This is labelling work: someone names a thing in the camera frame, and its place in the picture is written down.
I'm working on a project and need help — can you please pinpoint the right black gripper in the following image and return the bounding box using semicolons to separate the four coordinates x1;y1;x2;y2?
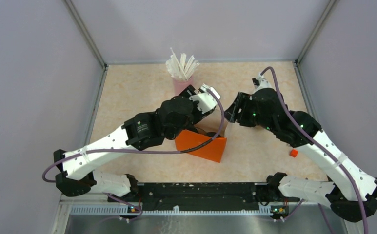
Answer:
222;92;276;133

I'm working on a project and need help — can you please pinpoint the orange paper bag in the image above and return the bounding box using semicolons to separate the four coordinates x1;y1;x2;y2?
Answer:
175;110;234;164

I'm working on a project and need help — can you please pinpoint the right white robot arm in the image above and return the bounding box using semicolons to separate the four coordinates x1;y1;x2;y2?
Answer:
225;88;377;222

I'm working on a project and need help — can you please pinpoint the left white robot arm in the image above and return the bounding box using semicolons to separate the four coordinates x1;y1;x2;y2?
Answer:
53;84;221;201

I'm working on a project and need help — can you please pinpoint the pink cylindrical straw holder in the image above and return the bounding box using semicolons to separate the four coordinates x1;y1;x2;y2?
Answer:
172;77;194;96

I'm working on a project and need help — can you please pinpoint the bundle of white wrapped straws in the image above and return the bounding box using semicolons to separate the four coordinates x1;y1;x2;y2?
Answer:
165;48;200;81

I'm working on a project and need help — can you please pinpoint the small orange block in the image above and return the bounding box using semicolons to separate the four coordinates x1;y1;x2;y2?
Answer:
289;149;298;157

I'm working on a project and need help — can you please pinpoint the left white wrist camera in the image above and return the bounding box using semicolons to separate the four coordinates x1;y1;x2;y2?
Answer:
189;83;221;114

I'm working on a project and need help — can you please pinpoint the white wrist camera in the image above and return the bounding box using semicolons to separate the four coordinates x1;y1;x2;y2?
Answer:
252;75;273;93
189;83;221;114

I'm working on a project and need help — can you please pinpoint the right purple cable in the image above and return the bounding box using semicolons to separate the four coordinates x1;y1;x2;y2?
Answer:
259;66;370;234

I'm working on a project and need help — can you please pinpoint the purple cable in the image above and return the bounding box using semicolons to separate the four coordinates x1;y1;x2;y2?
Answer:
41;88;226;223
259;66;370;234

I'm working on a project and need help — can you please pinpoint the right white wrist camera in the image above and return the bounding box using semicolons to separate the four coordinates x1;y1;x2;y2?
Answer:
252;75;273;93

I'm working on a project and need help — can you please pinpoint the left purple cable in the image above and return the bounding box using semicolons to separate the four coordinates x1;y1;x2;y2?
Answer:
41;88;226;223

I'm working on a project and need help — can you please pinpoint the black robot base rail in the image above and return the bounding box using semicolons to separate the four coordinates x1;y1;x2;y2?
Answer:
121;182;299;213

